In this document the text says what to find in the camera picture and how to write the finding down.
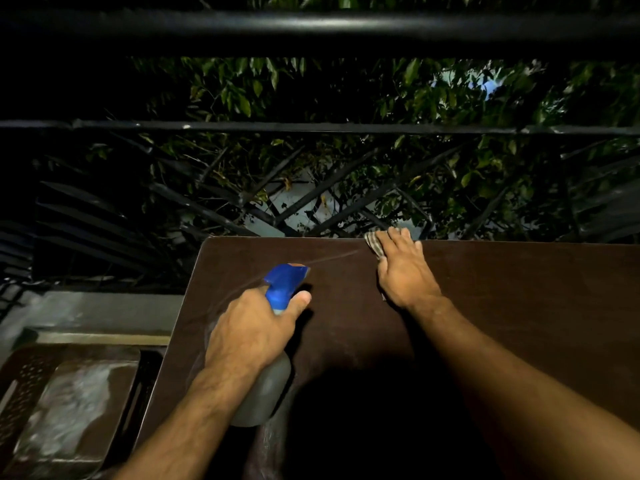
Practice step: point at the person's right hand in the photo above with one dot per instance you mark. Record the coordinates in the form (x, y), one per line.
(404, 274)

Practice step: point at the person's left hand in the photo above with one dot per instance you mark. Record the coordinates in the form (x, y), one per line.
(245, 329)

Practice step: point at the person's right fingers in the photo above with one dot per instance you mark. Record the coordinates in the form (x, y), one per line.
(400, 240)

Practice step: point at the person's left thumb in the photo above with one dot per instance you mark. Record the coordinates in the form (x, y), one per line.
(295, 305)

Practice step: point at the striped cleaning cloth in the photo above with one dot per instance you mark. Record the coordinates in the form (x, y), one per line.
(375, 243)

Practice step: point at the blue-headed grey spray bottle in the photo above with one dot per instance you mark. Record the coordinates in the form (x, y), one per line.
(272, 344)

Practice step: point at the person's right forearm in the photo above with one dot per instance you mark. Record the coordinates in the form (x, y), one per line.
(530, 389)

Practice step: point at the person's left forearm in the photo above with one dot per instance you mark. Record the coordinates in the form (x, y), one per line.
(187, 424)

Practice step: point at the green leafy tree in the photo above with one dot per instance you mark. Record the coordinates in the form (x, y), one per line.
(390, 144)

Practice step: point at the brown table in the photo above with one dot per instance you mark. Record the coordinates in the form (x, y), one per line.
(400, 354)

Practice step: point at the black metal railing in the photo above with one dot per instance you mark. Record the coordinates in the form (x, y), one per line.
(320, 129)

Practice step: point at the brown plastic chair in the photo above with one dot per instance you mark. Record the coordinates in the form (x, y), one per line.
(65, 409)

